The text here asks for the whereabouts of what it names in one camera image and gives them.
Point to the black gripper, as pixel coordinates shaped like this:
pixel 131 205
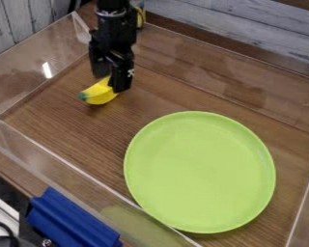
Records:
pixel 114 36

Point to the yellow toy banana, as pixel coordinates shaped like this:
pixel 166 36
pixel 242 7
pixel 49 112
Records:
pixel 99 93

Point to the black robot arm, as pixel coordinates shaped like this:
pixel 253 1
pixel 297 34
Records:
pixel 114 5

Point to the green round plate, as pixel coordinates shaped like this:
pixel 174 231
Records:
pixel 201 172

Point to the yellow labelled can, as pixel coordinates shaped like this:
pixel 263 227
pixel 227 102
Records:
pixel 141 9

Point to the clear acrylic enclosure wall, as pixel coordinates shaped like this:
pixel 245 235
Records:
pixel 66 145

